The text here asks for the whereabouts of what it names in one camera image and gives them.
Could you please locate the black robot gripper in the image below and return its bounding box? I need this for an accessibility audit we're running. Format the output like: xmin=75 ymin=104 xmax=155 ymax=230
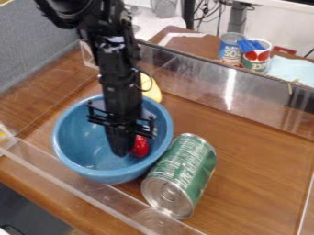
xmin=78 ymin=0 xmax=156 ymax=155

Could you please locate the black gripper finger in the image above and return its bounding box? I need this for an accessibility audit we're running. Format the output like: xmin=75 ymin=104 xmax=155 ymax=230
xmin=122 ymin=128 xmax=136 ymax=155

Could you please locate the red toy strawberry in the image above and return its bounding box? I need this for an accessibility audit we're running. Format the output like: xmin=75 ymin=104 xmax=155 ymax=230
xmin=130 ymin=135 xmax=150 ymax=158

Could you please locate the blue plastic bowl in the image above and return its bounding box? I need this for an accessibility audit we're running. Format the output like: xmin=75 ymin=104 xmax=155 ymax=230
xmin=52 ymin=95 xmax=174 ymax=185

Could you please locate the green labelled tin can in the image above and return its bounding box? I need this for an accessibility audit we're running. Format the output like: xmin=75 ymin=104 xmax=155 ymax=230
xmin=142 ymin=133 xmax=217 ymax=219

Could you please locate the clear acrylic front barrier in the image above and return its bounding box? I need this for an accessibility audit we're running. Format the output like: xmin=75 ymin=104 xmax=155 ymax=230
xmin=0 ymin=123 xmax=204 ymax=235

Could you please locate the clear acrylic barrier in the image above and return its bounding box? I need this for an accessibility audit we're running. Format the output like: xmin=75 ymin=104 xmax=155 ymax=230
xmin=79 ymin=17 xmax=314 ymax=141
xmin=0 ymin=123 xmax=204 ymax=235

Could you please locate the clear acrylic back barrier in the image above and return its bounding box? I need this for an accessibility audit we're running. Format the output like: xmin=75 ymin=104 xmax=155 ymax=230
xmin=79 ymin=17 xmax=314 ymax=141

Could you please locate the blue soup can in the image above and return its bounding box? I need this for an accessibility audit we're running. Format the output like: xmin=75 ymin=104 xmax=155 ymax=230
xmin=218 ymin=32 xmax=246 ymax=65

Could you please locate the red and white tomato can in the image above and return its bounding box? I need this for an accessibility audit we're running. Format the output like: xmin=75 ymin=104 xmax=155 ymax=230
xmin=242 ymin=39 xmax=273 ymax=73

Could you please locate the blue plastic piece on can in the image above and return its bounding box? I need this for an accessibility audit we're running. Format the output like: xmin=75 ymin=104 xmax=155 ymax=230
xmin=237 ymin=39 xmax=265 ymax=53

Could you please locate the light blue cloth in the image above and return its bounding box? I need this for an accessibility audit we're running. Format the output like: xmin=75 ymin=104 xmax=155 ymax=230
xmin=266 ymin=55 xmax=314 ymax=88

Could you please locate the grey metal pole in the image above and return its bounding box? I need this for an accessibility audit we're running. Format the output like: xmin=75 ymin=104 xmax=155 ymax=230
xmin=227 ymin=1 xmax=247 ymax=34

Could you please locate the clear acrylic triangle bracket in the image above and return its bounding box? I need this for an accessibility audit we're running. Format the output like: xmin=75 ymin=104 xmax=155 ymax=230
xmin=80 ymin=41 xmax=98 ymax=70

